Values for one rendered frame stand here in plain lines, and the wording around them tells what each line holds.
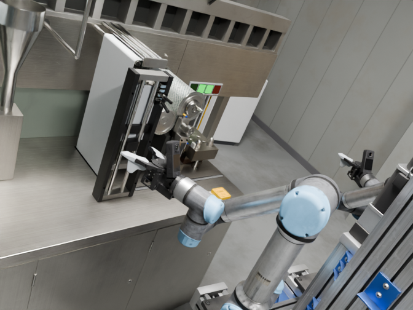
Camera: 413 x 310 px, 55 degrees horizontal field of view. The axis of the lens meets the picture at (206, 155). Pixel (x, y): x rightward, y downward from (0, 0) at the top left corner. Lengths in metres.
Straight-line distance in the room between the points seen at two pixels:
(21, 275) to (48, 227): 0.17
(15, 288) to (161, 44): 1.18
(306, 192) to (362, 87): 3.68
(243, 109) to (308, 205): 3.43
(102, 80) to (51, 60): 0.21
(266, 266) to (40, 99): 1.15
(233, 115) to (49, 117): 2.80
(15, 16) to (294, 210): 0.94
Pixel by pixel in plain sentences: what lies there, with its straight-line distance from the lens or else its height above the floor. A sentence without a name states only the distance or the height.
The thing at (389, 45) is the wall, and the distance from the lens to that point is 4.57.
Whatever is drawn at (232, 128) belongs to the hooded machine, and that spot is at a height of 0.23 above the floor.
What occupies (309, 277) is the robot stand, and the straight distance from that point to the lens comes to 1.88.
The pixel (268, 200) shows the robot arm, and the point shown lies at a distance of 1.21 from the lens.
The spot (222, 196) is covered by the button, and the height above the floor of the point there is 0.92.
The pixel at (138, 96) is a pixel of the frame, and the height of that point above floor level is 1.35.
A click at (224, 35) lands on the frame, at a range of 2.19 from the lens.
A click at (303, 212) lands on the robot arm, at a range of 1.00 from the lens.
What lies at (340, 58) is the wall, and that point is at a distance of 4.86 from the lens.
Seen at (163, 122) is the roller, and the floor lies 1.17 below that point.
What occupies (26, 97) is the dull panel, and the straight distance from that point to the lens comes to 1.77.
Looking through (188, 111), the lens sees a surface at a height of 1.24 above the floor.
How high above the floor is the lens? 1.88
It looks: 27 degrees down
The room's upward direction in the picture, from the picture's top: 23 degrees clockwise
